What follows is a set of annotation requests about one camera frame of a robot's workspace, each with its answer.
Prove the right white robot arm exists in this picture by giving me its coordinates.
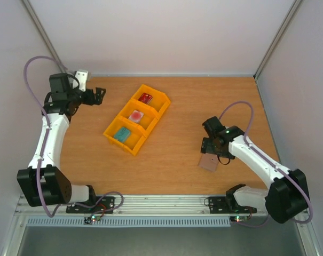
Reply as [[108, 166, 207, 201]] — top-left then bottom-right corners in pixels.
[[201, 116, 312, 223]]

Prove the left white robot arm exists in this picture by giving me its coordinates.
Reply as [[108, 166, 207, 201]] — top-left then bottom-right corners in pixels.
[[17, 70, 106, 212]]

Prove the red card stack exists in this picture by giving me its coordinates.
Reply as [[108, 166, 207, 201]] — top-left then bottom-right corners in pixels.
[[138, 93, 153, 105]]

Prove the left small circuit board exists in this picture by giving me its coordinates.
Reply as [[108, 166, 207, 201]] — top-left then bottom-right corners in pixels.
[[84, 216, 101, 225]]

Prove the aluminium front rail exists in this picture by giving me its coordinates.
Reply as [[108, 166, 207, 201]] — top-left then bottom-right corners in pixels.
[[13, 194, 309, 217]]

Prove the teal VIP card stack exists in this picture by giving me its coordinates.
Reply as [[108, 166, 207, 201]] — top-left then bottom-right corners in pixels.
[[114, 127, 131, 143]]

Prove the pink circle card stack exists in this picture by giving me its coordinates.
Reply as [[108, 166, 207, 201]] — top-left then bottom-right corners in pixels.
[[128, 110, 144, 123]]

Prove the pink leather card holder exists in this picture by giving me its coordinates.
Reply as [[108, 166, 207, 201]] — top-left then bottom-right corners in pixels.
[[198, 154, 219, 172]]

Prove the right small circuit board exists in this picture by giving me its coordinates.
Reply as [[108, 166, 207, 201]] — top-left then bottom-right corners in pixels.
[[230, 215, 249, 222]]

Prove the grey slotted cable duct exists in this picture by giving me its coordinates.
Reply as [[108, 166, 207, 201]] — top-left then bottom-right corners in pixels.
[[26, 216, 230, 228]]

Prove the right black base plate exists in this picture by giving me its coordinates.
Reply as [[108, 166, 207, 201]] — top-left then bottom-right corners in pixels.
[[204, 196, 257, 214]]

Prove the yellow three-compartment bin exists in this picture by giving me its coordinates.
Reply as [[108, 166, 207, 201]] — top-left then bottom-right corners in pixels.
[[103, 84, 171, 156]]

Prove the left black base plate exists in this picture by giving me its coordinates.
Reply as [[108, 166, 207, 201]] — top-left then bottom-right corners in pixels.
[[66, 196, 115, 214]]

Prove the small circuit board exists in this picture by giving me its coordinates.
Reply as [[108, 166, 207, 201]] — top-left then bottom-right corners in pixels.
[[84, 216, 101, 225], [230, 215, 249, 222]]

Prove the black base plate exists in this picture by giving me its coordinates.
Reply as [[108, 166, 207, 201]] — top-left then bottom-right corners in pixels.
[[66, 196, 115, 214], [204, 196, 257, 214]]

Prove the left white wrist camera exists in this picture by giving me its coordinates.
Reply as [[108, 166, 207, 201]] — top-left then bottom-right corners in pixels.
[[73, 69, 89, 92]]

